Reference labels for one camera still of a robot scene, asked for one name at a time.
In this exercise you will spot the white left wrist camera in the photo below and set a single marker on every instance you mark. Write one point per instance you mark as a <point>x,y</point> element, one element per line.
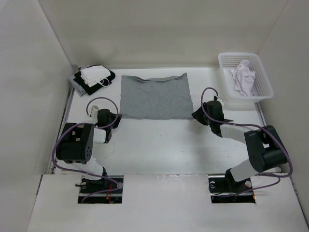
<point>94,111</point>

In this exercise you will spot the folded black tank top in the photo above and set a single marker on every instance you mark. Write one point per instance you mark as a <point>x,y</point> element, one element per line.
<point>95,88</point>

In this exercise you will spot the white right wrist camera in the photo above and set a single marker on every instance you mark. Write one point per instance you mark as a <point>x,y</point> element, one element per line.
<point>220,100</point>

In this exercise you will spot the left aluminium table rail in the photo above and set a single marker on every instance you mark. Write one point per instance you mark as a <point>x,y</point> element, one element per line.
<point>51,168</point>

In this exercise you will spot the folded grey tank top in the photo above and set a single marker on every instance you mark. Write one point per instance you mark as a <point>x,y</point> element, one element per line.
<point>78,88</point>

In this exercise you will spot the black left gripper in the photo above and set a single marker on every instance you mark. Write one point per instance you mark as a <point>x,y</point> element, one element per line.
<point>117,118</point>

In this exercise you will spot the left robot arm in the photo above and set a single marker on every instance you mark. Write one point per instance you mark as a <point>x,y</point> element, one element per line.
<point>77,146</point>

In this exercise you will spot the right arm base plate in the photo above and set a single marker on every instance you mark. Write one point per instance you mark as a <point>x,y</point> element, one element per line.
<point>223,192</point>

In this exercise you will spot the white plastic basket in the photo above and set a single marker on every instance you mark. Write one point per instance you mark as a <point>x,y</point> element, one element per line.
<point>261,89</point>

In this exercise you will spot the white tank top in basket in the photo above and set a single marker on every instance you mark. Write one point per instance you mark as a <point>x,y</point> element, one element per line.
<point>243,77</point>

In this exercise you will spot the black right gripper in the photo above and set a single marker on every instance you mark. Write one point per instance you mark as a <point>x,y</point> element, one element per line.
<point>198,114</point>

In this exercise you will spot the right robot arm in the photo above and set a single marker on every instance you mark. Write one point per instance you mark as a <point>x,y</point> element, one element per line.
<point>264,147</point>

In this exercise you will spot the folded white tank top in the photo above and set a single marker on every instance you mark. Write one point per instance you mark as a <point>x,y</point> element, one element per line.
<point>96,75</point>

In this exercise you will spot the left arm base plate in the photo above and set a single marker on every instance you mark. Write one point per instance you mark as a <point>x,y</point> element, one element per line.
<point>99,192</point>

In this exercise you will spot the grey tank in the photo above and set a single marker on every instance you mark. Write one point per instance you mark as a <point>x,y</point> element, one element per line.
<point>156,98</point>
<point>78,88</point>

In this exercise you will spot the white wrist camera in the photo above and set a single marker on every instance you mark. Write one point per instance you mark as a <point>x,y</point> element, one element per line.
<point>220,100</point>
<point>94,111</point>

